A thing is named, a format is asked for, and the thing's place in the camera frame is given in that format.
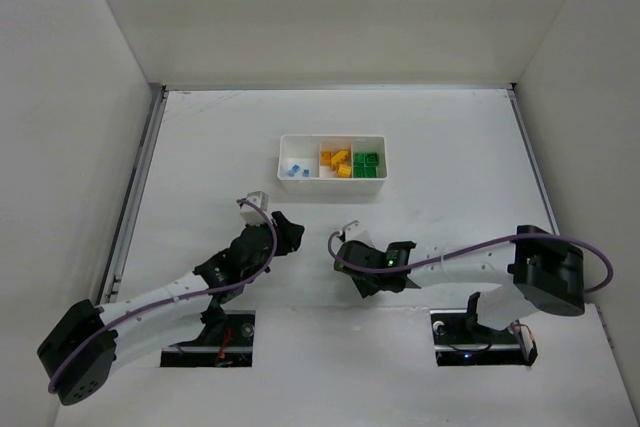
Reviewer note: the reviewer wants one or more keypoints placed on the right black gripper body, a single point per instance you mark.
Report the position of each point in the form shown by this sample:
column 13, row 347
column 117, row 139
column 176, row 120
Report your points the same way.
column 353, row 264

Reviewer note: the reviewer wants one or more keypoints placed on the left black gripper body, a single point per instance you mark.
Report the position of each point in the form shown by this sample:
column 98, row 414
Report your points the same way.
column 279, row 236

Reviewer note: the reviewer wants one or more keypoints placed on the yellow arched lego brick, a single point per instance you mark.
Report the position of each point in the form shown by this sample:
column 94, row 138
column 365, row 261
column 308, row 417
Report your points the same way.
column 340, row 157

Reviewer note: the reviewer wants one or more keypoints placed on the green lego brick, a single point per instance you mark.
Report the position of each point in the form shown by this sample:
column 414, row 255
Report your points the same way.
column 358, row 172
column 371, row 159
column 359, row 158
column 371, row 171

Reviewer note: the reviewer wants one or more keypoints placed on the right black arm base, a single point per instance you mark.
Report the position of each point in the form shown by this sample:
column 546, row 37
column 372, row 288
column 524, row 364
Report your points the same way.
column 460, row 341

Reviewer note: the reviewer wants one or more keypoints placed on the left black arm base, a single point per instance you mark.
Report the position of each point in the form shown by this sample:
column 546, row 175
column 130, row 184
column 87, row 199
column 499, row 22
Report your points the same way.
column 228, row 343

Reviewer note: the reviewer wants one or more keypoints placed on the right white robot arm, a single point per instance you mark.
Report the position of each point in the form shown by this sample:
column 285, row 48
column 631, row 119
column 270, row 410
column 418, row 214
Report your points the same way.
column 528, row 272

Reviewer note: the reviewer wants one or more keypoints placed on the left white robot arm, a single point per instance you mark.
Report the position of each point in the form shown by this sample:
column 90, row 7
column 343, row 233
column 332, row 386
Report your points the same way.
column 92, row 341

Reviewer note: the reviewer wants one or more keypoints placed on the white divided container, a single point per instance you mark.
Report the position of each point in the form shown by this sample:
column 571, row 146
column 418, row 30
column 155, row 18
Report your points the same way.
column 305, row 149

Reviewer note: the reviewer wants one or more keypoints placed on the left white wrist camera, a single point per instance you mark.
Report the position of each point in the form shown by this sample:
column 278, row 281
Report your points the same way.
column 253, row 208

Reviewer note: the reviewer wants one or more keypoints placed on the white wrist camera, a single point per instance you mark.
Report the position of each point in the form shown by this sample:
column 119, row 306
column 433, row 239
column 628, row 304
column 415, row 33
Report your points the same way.
column 253, row 208
column 355, row 231

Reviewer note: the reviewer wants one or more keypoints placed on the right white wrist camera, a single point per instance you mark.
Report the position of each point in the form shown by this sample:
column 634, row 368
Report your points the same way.
column 355, row 231

